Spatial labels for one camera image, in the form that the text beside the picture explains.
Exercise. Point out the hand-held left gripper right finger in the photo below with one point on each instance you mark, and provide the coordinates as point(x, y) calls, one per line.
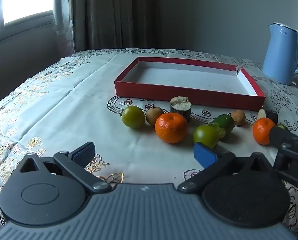
point(205, 155)

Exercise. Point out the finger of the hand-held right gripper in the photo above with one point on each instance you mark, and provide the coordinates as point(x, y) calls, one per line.
point(279, 136)

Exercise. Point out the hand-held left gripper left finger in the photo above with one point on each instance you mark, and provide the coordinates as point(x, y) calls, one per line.
point(85, 152)

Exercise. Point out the green cucumber piece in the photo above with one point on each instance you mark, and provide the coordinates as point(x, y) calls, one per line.
point(281, 126)
point(225, 122)

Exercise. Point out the small orange mandarin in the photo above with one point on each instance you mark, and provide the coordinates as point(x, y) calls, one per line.
point(263, 131)

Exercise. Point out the green tomato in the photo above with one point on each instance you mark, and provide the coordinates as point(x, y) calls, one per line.
point(133, 117)
point(205, 136)

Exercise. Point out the dark eggplant piece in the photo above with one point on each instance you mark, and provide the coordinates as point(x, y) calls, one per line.
point(269, 116)
point(180, 108)

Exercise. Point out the large orange mandarin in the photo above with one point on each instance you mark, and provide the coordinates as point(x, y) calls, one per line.
point(171, 127)

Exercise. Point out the brown longan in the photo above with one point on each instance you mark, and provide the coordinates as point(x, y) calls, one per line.
point(238, 117)
point(154, 116)

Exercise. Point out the red shallow cardboard box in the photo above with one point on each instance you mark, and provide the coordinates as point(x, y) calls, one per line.
point(189, 76)

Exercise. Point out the floral embroidered tablecloth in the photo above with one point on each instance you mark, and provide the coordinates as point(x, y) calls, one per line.
point(63, 105)

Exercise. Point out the white lace doily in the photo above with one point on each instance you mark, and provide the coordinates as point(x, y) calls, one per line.
point(138, 103)

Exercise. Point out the light blue electric kettle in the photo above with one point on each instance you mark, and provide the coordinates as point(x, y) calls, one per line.
point(279, 52)

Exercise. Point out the sheer light curtain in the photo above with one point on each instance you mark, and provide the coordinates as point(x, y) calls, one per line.
point(62, 17)

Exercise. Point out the brown curtain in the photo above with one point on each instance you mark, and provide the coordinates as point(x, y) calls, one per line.
point(116, 15)

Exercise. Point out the window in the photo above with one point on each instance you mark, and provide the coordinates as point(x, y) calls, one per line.
point(23, 2)

